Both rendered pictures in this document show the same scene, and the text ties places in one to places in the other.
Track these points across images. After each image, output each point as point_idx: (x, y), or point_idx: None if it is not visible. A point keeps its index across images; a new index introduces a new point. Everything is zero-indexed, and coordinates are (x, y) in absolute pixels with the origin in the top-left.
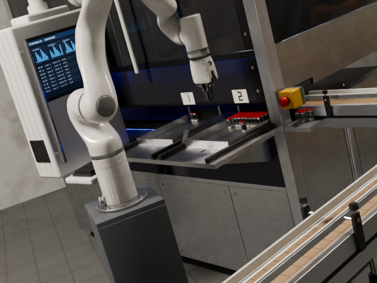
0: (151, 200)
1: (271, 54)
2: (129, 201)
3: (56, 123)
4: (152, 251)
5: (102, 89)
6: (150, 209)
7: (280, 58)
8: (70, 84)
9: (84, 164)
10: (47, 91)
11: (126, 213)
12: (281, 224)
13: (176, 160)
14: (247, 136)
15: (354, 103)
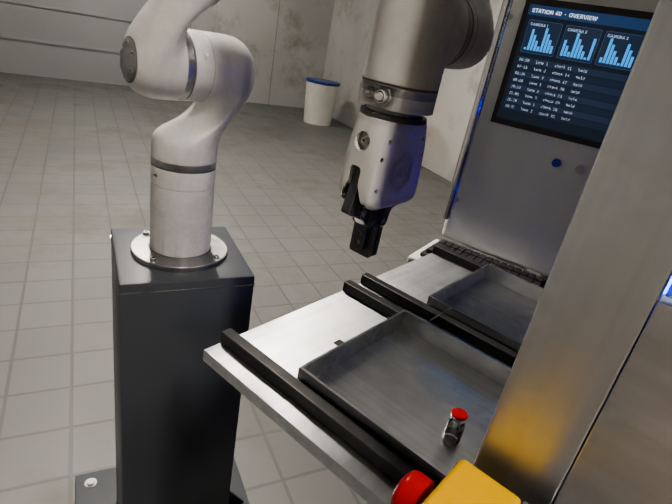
0: (135, 272)
1: (579, 316)
2: (151, 249)
3: (489, 163)
4: (116, 333)
5: (137, 25)
6: (116, 277)
7: (637, 389)
8: (561, 122)
9: (490, 252)
10: (508, 106)
11: (114, 250)
12: None
13: (311, 306)
14: (347, 424)
15: None
